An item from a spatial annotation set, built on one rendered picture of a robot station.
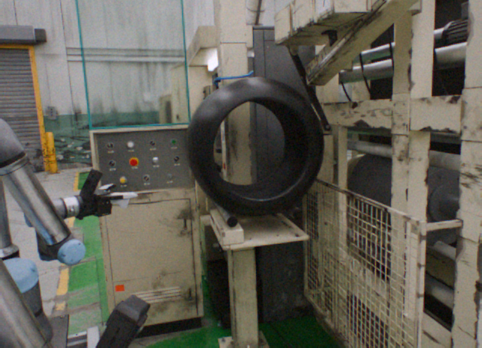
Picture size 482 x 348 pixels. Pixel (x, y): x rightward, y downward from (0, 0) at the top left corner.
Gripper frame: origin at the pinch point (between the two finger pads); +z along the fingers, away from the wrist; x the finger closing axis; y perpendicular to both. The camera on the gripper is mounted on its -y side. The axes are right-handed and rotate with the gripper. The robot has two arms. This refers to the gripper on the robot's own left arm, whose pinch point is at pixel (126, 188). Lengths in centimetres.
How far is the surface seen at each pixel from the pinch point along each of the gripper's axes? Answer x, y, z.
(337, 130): 36, -20, 99
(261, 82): 29, -42, 43
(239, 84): 23, -41, 36
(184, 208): -34, 33, 58
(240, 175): 6, 4, 61
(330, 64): 43, -51, 70
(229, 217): 28.1, 10.8, 28.4
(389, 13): 71, -67, 52
